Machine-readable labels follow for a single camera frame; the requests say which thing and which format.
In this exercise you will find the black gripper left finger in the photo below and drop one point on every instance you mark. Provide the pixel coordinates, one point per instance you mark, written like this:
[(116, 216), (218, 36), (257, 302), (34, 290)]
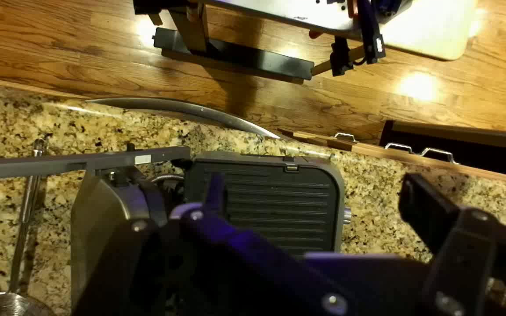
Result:
[(129, 257)]

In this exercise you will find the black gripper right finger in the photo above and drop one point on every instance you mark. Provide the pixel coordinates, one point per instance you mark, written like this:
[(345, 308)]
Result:
[(468, 250)]

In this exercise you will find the robot base stand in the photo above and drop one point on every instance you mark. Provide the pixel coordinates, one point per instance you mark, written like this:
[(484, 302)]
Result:
[(296, 39)]

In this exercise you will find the black grey sandwich maker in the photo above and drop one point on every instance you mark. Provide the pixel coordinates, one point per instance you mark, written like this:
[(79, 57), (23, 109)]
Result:
[(294, 202)]

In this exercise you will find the wooden base cabinet drawers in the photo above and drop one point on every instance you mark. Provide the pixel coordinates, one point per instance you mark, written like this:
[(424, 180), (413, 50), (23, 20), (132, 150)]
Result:
[(399, 139)]

